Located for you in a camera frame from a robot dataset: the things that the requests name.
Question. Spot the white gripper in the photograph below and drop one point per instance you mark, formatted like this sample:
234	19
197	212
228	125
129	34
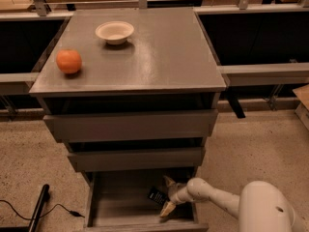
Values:
175	193

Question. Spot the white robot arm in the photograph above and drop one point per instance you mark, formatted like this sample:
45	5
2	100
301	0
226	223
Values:
260	207

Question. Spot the bottom grey open drawer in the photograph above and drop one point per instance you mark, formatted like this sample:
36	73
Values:
118	202

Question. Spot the middle grey drawer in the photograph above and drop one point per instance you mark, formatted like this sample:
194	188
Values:
136	159

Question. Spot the grey drawer cabinet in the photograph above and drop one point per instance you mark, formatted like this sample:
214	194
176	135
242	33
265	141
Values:
165	65

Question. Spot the top grey drawer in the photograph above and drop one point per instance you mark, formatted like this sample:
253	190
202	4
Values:
131	126

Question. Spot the black metal floor bar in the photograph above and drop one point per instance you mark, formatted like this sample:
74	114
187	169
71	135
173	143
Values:
33	221

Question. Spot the orange fruit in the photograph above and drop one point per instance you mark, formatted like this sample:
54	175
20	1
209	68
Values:
68	61

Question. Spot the white bowl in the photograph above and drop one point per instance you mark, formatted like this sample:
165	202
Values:
114	32

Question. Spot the right grey rail desk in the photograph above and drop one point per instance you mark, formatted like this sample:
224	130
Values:
261	45

